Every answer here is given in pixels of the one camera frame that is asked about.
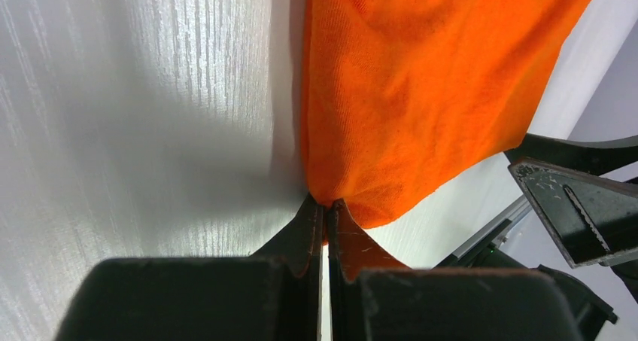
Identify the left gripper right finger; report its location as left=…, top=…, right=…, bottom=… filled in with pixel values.
left=327, top=199, right=409, bottom=340

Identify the aluminium frame rail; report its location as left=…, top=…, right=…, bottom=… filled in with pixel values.
left=451, top=196, right=532, bottom=263

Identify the orange t-shirt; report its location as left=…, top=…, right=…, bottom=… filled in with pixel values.
left=299, top=0, right=591, bottom=228

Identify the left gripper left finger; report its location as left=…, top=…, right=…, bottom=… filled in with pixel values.
left=251, top=195, right=324, bottom=340

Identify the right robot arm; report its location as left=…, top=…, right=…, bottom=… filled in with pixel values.
left=440, top=134, right=637, bottom=340

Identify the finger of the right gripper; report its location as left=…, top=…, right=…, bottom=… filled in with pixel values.
left=509, top=158, right=637, bottom=269
left=505, top=133, right=637, bottom=175

